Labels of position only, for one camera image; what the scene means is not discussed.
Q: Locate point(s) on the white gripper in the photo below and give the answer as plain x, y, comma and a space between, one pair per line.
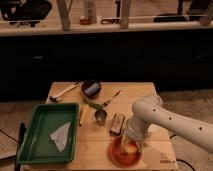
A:
135, 131

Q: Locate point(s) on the yellow apple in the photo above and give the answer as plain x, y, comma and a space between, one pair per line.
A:
130, 149

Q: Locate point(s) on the green chili pepper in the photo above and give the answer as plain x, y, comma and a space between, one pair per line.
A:
92, 104

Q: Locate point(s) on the green plastic tray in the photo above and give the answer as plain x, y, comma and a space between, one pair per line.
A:
37, 147

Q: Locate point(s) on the white folded cloth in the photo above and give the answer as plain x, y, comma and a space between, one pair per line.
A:
60, 136

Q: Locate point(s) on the dark brown bowl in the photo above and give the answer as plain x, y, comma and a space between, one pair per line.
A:
87, 84

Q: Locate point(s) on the thin paint brush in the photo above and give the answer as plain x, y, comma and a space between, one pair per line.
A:
106, 103

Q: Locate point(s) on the brown rectangular brush block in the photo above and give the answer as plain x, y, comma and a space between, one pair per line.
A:
117, 123

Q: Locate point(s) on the red bowl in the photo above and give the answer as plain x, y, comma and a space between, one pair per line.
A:
119, 157

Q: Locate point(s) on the blue grey block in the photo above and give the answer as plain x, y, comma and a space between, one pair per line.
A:
92, 89

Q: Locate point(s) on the yellow banana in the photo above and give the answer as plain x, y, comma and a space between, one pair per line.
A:
84, 114

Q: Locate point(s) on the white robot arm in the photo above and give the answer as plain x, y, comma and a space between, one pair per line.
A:
149, 110

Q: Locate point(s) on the black bar left of table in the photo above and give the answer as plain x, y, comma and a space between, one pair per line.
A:
22, 130

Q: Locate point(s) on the small metal cup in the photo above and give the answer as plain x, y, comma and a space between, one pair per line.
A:
100, 116

